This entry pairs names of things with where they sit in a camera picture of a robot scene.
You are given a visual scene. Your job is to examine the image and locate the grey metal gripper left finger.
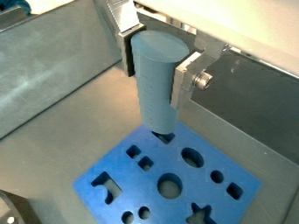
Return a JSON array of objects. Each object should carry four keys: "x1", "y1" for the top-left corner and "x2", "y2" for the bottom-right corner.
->
[{"x1": 104, "y1": 0, "x2": 145, "y2": 77}]

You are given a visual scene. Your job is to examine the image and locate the dark round object at corner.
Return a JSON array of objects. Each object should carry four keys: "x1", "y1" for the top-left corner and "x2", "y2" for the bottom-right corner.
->
[{"x1": 0, "y1": 190, "x2": 43, "y2": 224}]

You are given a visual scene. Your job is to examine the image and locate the grey-blue oval peg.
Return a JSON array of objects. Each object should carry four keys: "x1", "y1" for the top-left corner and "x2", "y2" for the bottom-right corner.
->
[{"x1": 131, "y1": 31, "x2": 190, "y2": 135}]

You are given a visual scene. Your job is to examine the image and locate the blue shape-sorting board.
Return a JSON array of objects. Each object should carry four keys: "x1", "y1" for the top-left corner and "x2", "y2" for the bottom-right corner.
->
[{"x1": 73, "y1": 123, "x2": 260, "y2": 224}]

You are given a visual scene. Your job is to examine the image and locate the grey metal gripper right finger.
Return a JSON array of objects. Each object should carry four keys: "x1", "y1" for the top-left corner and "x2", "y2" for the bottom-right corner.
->
[{"x1": 171, "y1": 31, "x2": 230, "y2": 109}]

